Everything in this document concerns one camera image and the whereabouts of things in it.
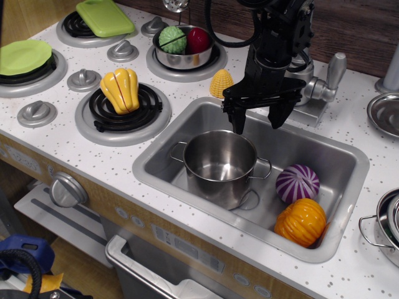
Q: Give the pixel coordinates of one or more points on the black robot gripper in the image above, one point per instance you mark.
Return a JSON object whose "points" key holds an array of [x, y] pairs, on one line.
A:
{"points": [[264, 83]]}

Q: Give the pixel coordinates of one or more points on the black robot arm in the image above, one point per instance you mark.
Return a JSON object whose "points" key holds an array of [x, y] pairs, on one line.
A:
{"points": [[282, 31]]}

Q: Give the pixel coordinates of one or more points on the steel pot at right edge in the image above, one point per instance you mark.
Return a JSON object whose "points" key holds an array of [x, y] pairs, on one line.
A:
{"points": [[385, 228]]}

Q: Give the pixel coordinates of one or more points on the yellow toy corn piece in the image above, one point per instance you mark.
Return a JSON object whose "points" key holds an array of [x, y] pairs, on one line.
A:
{"points": [[220, 81]]}

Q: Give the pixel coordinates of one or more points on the silver toy faucet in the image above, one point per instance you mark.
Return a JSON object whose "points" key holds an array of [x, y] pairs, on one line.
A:
{"points": [[318, 93]]}

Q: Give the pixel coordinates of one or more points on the back right stove burner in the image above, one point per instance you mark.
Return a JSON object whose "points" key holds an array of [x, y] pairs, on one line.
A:
{"points": [[218, 61]]}

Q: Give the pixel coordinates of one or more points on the stove burner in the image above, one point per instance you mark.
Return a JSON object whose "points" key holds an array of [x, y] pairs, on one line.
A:
{"points": [[218, 61], [97, 120], [74, 32], [41, 84]]}

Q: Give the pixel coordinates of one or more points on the purple striped toy onion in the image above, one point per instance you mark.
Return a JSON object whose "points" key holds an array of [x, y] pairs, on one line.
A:
{"points": [[296, 182]]}

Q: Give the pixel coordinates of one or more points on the small steel bowl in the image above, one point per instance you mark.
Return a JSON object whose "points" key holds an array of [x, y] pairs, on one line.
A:
{"points": [[183, 61]]}

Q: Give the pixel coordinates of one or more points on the red toy fruit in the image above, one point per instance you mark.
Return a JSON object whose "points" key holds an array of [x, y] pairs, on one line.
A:
{"points": [[197, 41]]}

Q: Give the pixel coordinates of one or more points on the green toy cabbage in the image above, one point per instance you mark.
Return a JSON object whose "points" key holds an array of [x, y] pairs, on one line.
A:
{"points": [[172, 40]]}

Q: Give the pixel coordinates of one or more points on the orange toy pumpkin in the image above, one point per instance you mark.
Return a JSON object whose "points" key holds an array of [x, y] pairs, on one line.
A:
{"points": [[302, 222]]}

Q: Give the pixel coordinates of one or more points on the steel lid right edge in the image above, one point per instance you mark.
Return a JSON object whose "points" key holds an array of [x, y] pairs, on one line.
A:
{"points": [[382, 111]]}

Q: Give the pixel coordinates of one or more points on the grey pole right edge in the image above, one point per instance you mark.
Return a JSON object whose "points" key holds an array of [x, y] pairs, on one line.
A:
{"points": [[389, 83]]}

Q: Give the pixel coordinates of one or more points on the steel utensil hanging top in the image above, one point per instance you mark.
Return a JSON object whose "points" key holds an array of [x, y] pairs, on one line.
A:
{"points": [[176, 6]]}

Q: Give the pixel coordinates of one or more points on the grey stove knob back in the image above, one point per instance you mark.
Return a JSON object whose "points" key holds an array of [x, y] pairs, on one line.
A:
{"points": [[153, 27]]}

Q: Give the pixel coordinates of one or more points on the grey stove knob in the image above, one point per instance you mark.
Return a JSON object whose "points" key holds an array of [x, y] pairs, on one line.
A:
{"points": [[84, 81], [37, 114], [153, 27], [122, 52]]}

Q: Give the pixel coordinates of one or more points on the yellow toy bell pepper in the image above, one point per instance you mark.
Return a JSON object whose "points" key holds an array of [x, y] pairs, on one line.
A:
{"points": [[121, 89]]}

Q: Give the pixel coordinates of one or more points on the front right stove burner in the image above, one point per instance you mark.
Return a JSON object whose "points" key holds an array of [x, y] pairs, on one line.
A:
{"points": [[97, 120]]}

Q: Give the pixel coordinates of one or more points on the grey stove knob middle left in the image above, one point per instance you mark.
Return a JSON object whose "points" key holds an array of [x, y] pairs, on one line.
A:
{"points": [[84, 81]]}

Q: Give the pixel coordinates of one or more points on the green toy cutting board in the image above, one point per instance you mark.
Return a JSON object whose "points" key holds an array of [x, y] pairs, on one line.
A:
{"points": [[105, 18]]}

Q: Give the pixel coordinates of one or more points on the back left stove burner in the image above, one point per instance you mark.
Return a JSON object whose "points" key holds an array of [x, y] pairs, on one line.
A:
{"points": [[74, 32]]}

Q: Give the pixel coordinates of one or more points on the silver oven dial knob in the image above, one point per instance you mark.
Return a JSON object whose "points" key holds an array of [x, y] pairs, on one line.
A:
{"points": [[66, 192]]}

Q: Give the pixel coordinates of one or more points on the grey stove knob front left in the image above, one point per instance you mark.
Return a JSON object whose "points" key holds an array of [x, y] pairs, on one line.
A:
{"points": [[37, 114]]}

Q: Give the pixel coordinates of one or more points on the front left stove burner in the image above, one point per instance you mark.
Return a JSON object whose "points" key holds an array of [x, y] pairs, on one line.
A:
{"points": [[41, 84]]}

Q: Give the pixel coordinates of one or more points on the green toy plate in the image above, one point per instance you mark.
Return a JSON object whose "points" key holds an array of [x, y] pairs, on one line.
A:
{"points": [[24, 56]]}

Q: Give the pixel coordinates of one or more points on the blue clamp tool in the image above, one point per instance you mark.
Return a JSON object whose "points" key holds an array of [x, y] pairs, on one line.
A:
{"points": [[21, 254]]}

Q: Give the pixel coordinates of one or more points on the stainless steel pot with handles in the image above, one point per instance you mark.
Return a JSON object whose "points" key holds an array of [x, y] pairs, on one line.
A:
{"points": [[220, 166]]}

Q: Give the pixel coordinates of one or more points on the grey oven door handle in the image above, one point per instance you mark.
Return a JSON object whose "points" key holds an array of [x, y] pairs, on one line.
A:
{"points": [[138, 281]]}

